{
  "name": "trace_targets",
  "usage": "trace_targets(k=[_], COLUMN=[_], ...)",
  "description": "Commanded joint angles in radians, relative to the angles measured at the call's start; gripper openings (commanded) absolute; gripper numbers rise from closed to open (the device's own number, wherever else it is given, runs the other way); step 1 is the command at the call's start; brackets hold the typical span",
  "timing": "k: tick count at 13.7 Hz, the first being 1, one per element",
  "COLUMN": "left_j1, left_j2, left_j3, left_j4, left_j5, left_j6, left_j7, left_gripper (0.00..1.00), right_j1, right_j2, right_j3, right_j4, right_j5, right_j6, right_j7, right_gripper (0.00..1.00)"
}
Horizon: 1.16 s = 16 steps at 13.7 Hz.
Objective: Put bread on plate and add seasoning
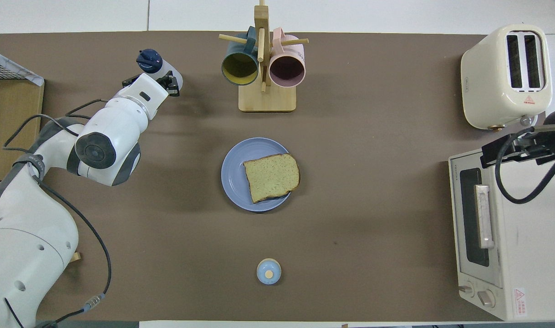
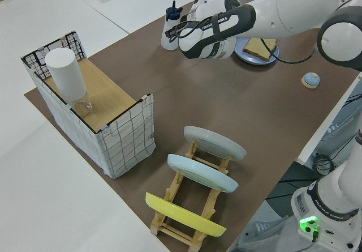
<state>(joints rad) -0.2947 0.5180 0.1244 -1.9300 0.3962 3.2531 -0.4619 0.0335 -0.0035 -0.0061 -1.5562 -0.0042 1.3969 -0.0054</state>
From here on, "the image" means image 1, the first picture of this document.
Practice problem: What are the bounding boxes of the small blue call bell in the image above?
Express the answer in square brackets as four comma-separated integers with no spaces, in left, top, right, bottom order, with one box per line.
[256,258,282,285]

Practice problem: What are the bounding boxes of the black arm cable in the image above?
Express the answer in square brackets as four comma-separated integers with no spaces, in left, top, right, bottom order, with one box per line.
[3,98,112,328]
[494,127,555,204]

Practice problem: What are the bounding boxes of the dark teal mug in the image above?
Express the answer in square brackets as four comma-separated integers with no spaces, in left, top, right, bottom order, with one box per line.
[221,26,260,86]

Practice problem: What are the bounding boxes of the pink mug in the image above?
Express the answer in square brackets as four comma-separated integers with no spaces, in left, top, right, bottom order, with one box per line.
[268,27,306,88]

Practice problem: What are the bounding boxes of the wooden shelf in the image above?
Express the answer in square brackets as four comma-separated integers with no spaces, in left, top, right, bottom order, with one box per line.
[0,60,45,181]

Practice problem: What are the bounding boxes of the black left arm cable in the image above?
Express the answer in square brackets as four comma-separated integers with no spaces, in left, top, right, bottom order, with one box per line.
[3,98,112,328]

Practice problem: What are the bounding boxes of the brown table mat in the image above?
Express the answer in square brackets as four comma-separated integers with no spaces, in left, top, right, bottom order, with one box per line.
[0,31,547,323]

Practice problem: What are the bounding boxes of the cream toaster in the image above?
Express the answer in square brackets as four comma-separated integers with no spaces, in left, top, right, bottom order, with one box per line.
[460,24,553,133]

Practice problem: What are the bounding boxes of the black wire basket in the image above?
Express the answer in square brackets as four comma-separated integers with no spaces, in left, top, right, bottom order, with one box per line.
[0,63,25,82]

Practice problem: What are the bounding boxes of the white toaster oven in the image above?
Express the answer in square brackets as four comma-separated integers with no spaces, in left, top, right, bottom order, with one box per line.
[448,145,555,322]

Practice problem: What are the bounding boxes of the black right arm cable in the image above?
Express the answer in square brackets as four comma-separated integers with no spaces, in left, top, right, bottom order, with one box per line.
[494,127,555,204]

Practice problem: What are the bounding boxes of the wooden mug tree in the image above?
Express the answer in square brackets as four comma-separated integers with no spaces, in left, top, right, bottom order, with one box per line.
[219,0,309,113]

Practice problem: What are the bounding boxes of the bread slice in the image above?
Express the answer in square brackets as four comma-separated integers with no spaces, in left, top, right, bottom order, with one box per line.
[243,154,301,204]

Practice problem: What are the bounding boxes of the squeeze bottle with blue cap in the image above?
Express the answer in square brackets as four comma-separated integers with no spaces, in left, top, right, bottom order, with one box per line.
[136,49,184,92]

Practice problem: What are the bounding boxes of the blue plate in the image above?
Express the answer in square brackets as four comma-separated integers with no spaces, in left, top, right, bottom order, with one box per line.
[221,138,296,212]

